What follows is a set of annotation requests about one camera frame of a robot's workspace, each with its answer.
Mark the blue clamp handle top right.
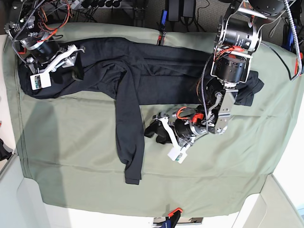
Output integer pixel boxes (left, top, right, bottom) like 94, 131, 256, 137
282, 25, 294, 51

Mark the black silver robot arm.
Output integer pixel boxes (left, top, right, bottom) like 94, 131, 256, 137
144, 0, 294, 151

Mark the grey metal table bracket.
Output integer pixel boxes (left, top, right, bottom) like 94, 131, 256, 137
133, 8, 145, 28

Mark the green table cloth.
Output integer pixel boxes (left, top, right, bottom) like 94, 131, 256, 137
1, 38, 304, 217

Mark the orange black clamp bottom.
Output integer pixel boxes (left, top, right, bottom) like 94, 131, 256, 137
168, 208, 183, 228

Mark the blue clamp handle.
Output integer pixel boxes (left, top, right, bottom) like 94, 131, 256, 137
282, 25, 294, 51
160, 10, 167, 26

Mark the black power adapter right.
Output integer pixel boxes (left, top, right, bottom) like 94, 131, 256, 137
181, 0, 196, 18

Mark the black object left edge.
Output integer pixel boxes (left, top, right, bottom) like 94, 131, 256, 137
0, 139, 12, 161

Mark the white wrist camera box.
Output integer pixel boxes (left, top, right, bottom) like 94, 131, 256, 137
30, 72, 51, 90
168, 148, 188, 164

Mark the orange black clamp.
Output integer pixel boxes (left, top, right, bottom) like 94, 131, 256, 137
157, 31, 166, 46
294, 53, 304, 77
168, 208, 183, 228

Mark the dark long-sleeve T-shirt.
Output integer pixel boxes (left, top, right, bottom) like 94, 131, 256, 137
19, 37, 265, 185

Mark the orange black clamp top middle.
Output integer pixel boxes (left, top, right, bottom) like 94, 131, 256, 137
157, 31, 166, 46

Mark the white power strip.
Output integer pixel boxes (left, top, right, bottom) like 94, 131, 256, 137
60, 0, 82, 10

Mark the blue clamp handle top middle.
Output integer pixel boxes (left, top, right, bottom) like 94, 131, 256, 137
160, 10, 167, 26

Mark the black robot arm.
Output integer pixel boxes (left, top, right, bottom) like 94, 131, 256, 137
4, 0, 85, 90

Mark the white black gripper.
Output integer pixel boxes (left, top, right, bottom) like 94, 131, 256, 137
25, 40, 86, 83
144, 110, 208, 149

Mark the black power adapter left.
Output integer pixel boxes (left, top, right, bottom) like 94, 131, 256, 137
167, 0, 180, 22

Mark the orange black clamp right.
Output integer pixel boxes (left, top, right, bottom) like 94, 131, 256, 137
294, 53, 304, 77

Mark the black power adapter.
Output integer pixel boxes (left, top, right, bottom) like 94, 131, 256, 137
167, 0, 180, 22
181, 0, 196, 18

